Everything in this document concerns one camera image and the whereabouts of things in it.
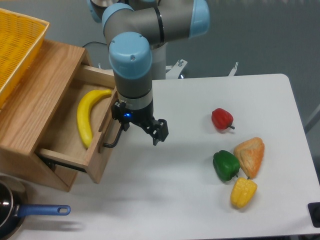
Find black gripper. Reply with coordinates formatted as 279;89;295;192
111;100;169;146

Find wooden top drawer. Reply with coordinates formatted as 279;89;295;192
35;64;120;184

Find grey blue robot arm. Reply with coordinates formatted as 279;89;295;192
87;0;210;145

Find wooden drawer cabinet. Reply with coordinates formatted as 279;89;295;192
0;39;90;192

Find yellow banana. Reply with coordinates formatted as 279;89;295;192
76;89;112;149

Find red bell pepper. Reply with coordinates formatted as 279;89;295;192
211;108;235;131

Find green bell pepper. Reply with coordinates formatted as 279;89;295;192
212;150;240;182

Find orange bread pastry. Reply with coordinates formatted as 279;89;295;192
233;137;265;179

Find yellow bell pepper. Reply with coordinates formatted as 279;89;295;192
230;177;258;209

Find yellow plastic basket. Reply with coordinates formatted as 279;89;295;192
0;8;50;107

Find black corner device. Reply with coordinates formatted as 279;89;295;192
307;202;320;228

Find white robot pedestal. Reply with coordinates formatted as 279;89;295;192
151;43;188;80

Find black cable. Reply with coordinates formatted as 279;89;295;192
81;41;110;49

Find white table bracket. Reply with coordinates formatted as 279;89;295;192
228;61;239;77

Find blue handled frying pan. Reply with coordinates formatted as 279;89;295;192
0;176;71;240

